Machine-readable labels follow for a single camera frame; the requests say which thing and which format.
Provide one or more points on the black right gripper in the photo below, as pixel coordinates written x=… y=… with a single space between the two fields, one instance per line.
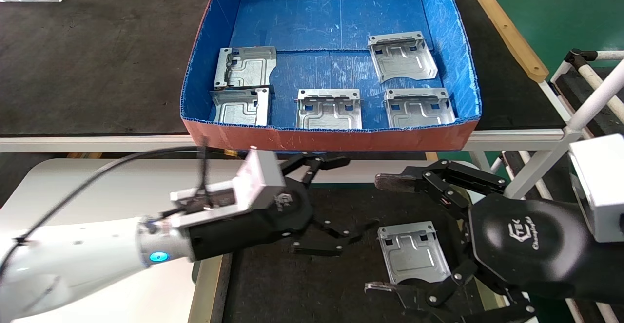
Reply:
x=526 y=245

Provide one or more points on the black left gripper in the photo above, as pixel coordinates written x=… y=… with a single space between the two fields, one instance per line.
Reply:
x=263 y=225

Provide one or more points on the stamped metal bracket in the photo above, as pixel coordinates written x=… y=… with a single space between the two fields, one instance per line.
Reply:
x=241 y=108
x=329 y=113
x=248 y=67
x=419 y=113
x=412 y=255
x=402 y=60

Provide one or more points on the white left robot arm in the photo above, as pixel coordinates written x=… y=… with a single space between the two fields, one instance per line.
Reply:
x=73 y=259

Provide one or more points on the blue corrugated plastic box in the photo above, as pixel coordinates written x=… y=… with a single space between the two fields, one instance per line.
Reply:
x=341 y=16

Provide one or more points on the small black work mat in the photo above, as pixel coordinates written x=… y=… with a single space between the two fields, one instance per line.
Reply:
x=292 y=294

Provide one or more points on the black cart surface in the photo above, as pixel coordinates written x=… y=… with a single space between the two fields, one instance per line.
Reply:
x=568 y=89

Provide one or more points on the white pipe rack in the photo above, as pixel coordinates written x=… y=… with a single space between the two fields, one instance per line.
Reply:
x=592 y=96

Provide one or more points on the long tan edge strip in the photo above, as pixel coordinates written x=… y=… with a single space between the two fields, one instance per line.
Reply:
x=512 y=35

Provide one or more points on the black pipe connector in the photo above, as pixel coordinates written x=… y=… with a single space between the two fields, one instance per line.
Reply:
x=577 y=59

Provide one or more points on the large black table mat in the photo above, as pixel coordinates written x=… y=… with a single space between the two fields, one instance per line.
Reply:
x=97 y=60

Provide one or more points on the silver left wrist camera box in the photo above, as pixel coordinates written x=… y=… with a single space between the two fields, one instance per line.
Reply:
x=261 y=177

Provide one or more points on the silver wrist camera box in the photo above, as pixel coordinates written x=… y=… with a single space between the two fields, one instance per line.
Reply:
x=602 y=186
x=261 y=177

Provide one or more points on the silver camera mount bracket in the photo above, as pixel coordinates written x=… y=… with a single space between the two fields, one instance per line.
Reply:
x=214 y=213

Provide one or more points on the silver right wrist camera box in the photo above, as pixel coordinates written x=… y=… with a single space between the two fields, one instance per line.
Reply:
x=602 y=186

